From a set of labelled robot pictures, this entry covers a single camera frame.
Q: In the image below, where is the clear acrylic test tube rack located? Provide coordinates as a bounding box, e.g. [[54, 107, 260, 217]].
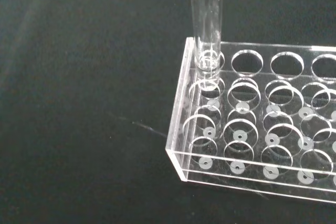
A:
[[165, 36, 336, 205]]

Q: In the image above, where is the black bench cloth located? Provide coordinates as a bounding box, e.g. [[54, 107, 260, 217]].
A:
[[0, 0, 336, 224]]

